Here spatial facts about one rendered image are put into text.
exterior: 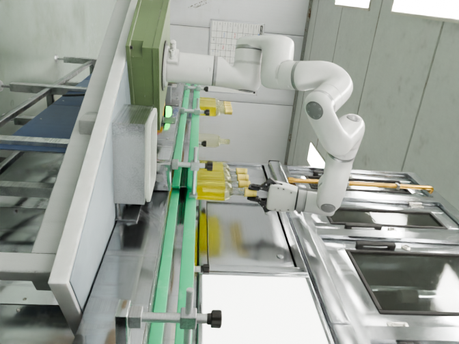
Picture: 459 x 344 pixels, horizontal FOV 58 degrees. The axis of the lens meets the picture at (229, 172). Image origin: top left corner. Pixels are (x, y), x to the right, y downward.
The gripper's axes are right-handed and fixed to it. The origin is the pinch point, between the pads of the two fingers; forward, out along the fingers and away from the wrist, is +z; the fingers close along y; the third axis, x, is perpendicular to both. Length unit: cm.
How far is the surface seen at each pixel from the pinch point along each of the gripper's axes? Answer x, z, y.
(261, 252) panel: 17.3, -6.7, -12.7
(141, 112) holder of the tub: 32, 29, 33
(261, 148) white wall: -593, 47, -195
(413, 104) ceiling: -226, -102, -6
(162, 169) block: 22.1, 26.3, 13.3
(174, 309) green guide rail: 68, 7, 3
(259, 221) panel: -2.5, -3.4, -12.6
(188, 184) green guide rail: 14.9, 19.9, 6.2
